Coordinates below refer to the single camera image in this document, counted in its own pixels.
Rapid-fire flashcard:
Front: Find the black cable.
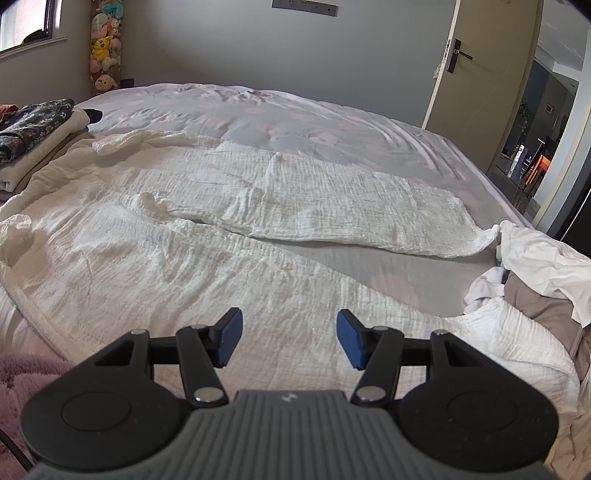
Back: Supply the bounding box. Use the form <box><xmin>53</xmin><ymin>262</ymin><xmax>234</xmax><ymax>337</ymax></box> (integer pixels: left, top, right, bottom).
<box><xmin>0</xmin><ymin>427</ymin><xmax>28</xmax><ymax>469</ymax></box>

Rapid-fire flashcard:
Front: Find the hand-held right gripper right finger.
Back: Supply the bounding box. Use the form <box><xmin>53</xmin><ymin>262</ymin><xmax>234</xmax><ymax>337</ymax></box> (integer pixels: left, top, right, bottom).
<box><xmin>336</xmin><ymin>308</ymin><xmax>488</xmax><ymax>409</ymax></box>

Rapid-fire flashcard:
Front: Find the beige folded garment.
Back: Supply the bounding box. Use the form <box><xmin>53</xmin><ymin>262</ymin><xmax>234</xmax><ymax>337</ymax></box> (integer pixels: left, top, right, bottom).
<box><xmin>0</xmin><ymin>110</ymin><xmax>92</xmax><ymax>195</ymax></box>

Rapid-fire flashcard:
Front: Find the white crinkled cloth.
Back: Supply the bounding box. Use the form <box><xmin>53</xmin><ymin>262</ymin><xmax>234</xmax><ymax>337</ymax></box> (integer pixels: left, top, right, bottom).
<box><xmin>0</xmin><ymin>129</ymin><xmax>580</xmax><ymax>416</ymax></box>

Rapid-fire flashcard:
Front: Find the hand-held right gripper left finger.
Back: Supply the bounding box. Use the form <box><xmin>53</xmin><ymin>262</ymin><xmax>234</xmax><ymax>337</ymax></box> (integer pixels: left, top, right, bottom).
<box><xmin>92</xmin><ymin>307</ymin><xmax>244</xmax><ymax>409</ymax></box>

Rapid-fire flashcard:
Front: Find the cream door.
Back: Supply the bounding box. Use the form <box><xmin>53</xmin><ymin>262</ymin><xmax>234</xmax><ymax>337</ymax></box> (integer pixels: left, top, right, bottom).
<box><xmin>421</xmin><ymin>0</ymin><xmax>542</xmax><ymax>175</ymax></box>

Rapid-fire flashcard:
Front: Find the white shirt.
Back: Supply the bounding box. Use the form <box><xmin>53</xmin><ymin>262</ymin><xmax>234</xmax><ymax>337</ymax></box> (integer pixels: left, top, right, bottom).
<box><xmin>464</xmin><ymin>220</ymin><xmax>591</xmax><ymax>328</ymax></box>

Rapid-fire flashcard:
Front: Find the pink dotted bed sheet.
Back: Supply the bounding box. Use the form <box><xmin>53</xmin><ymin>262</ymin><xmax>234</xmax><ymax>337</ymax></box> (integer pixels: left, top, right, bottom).
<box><xmin>76</xmin><ymin>83</ymin><xmax>541</xmax><ymax>319</ymax></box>

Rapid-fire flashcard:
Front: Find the dark floral garment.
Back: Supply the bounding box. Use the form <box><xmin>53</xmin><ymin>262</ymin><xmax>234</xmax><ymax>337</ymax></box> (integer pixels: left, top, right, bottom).
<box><xmin>0</xmin><ymin>98</ymin><xmax>75</xmax><ymax>164</ymax></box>

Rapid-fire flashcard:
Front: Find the taupe garment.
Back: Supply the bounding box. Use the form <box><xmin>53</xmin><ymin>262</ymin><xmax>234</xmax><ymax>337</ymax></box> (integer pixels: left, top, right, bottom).
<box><xmin>503</xmin><ymin>271</ymin><xmax>591</xmax><ymax>384</ymax></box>

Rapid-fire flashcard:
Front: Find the dark door handle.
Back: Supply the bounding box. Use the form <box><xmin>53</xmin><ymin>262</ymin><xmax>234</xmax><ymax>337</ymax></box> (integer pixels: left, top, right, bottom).
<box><xmin>445</xmin><ymin>39</ymin><xmax>474</xmax><ymax>73</ymax></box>

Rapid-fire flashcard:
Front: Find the column of plush toys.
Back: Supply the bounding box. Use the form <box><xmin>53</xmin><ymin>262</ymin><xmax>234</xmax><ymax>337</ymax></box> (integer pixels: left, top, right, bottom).
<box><xmin>89</xmin><ymin>0</ymin><xmax>124</xmax><ymax>97</ymax></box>

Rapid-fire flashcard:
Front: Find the orange chair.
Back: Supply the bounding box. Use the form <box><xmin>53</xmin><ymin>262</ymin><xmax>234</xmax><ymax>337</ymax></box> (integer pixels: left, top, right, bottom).
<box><xmin>522</xmin><ymin>154</ymin><xmax>553</xmax><ymax>195</ymax></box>

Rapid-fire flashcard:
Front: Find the window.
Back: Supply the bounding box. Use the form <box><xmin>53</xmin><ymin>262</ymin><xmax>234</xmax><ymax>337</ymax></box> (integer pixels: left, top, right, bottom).
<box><xmin>0</xmin><ymin>0</ymin><xmax>63</xmax><ymax>52</ymax></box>

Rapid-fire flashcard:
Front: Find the black sliding wardrobe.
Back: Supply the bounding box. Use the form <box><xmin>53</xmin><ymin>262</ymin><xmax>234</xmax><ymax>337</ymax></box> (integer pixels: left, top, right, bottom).
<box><xmin>554</xmin><ymin>175</ymin><xmax>591</xmax><ymax>259</ymax></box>

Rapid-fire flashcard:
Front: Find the pink plush blanket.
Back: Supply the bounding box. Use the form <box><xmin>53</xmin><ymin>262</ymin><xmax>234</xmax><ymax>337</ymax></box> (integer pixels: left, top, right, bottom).
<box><xmin>0</xmin><ymin>353</ymin><xmax>77</xmax><ymax>432</ymax></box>

